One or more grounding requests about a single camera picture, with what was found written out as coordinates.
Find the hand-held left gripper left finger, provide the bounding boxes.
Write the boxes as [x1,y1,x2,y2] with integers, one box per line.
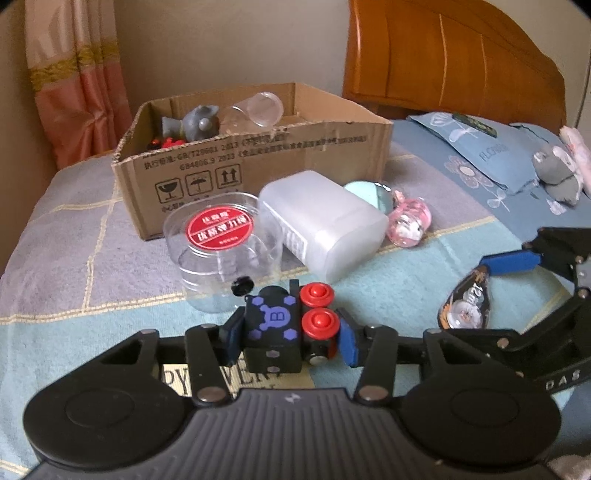
[99,314,245,408]

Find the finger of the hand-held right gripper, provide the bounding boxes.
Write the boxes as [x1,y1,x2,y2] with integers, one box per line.
[456,286,591,360]
[478,226,591,296]

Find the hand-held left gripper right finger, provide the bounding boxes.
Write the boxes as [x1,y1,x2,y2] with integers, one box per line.
[337,316,483,408]

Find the black toy car red wheels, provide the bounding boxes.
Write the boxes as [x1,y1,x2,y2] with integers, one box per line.
[242,281,342,374]

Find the correction tape dispenser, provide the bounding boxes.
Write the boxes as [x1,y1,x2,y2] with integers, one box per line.
[438,267,497,330]

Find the clear round red-label container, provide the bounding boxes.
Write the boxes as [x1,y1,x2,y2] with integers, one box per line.
[163,192,283,315]

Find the pink keychain charm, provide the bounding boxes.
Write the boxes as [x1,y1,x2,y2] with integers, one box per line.
[387,190,432,247]

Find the white frosted plastic box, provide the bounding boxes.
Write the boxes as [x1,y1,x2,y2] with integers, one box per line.
[257,170,389,283]

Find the teal egg-shaped case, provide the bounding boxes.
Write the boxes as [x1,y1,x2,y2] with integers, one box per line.
[344,181,394,213]

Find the brown cardboard box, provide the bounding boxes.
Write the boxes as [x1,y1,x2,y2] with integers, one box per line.
[111,83,393,241]

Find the grey cat figure toy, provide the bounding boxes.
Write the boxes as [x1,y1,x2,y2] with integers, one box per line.
[161,105,220,139]

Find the clear frosted plastic jar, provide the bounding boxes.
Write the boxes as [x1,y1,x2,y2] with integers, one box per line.
[219,91,284,134]

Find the grey plush toy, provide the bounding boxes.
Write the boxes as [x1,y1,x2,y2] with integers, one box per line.
[531,141,583,206]

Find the blue floral pillow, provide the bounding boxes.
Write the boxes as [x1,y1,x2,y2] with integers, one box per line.
[409,112,564,197]

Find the pink plush toy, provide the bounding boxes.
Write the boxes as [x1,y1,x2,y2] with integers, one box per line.
[560,126,591,190]

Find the blue floral bed sheet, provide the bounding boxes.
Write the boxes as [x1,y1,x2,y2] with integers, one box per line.
[392,117,591,241]

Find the green camouflage case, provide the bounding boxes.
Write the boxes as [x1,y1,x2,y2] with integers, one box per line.
[452,113,499,138]

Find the wooden headboard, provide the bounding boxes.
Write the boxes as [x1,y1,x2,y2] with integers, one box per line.
[342,0,566,130]

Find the pink beige curtain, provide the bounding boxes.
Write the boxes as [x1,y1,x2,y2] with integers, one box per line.
[25,0,132,169]

